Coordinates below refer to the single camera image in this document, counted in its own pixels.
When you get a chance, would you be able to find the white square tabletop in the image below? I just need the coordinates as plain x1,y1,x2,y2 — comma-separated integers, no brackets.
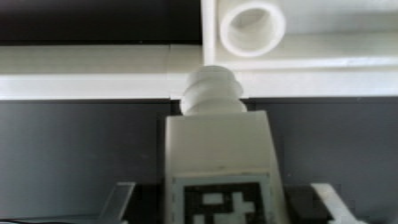
200,0,398,70

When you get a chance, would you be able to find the white U-shaped obstacle fence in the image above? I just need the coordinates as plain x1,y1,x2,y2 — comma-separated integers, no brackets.
0,45,398,100

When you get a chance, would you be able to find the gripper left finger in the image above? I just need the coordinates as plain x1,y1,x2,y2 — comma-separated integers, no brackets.
17,182,136,224

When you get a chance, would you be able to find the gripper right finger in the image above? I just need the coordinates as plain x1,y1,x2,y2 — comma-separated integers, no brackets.
310,183,367,224

